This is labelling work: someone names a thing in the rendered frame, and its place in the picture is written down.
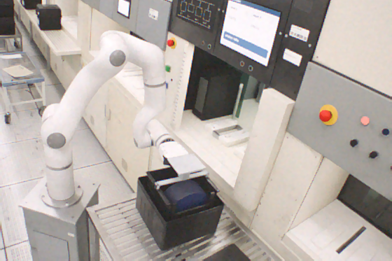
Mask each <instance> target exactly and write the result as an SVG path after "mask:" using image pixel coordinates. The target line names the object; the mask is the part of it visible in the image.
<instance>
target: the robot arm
mask: <svg viewBox="0 0 392 261"><path fill-rule="evenodd" d="M98 46H99V49H100V51H99V54H98V55H97V56H96V58H95V59H93V60H92V61H91V62H90V63H89V64H88V65H87V66H85V67H83V68H82V70H81V71H79V72H78V74H77V75H76V77H75V78H74V80H73V81H72V83H71V84H70V86H69V88H68V89H67V91H66V92H65V94H64V97H63V99H62V100H61V102H60V103H59V104H57V103H55V104H51V105H49V106H47V108H46V109H45V110H44V112H43V116H42V122H41V140H42V141H43V154H44V162H45V169H46V177H47V181H46V182H45V185H44V186H43V188H42V190H41V199H42V200H43V202H44V204H47V205H48V206H51V207H53V208H66V207H69V206H71V205H72V206H73V205H74V204H75V203H77V202H78V201H79V200H80V198H81V197H82V194H83V191H82V188H81V186H80V184H79V183H78V182H77V181H75V180H74V161H73V158H72V138H73V137H74V134H75V132H76V130H77V128H78V124H79V122H80V121H81V118H82V117H83V113H84V112H85V109H86V108H87V106H88V104H89V102H90V100H91V99H92V98H93V96H94V95H95V94H96V92H97V91H98V90H99V88H100V87H101V86H102V85H103V84H104V83H105V82H106V81H107V80H109V79H111V78H112V77H114V76H116V75H117V74H118V73H119V72H120V71H121V70H122V69H123V68H124V66H125V65H126V63H127V61H129V62H131V63H133V64H135V65H137V66H139V67H141V68H142V69H143V87H144V94H145V100H146V104H145V106H144V107H143V108H142V109H141V110H140V111H139V112H138V113H137V114H136V116H135V119H134V123H133V137H134V143H135V146H136V147H137V148H138V149H144V148H147V147H150V146H155V147H156V148H157V149H158V151H159V154H160V157H161V158H162V161H163V165H166V166H167V167H173V166H172V165H171V164H170V163H169V161H168V160H167V159H169V158H173V157H178V156H182V155H188V152H187V151H186V149H185V148H184V147H183V146H182V145H180V144H179V143H178V142H176V141H174V138H173V137H172V135H171V134H170V133H169V132H168V131H167V130H166V129H165V127H164V126H163V125H162V123H161V122H160V121H159V120H157V119H153V118H154V117H155V116H157V115H159V114H160V113H161V112H163V110H165V108H166V103H167V102H166V91H167V86H166V72H165V57H164V54H163V52H162V51H161V49H160V48H159V47H158V46H156V45H153V44H152V43H149V42H146V41H144V40H140V39H138V38H135V37H133V36H132V35H129V34H126V33H124V32H122V31H112V30H110V31H105V32H104V33H103V34H102V35H101V36H100V37H99V40H98Z"/></svg>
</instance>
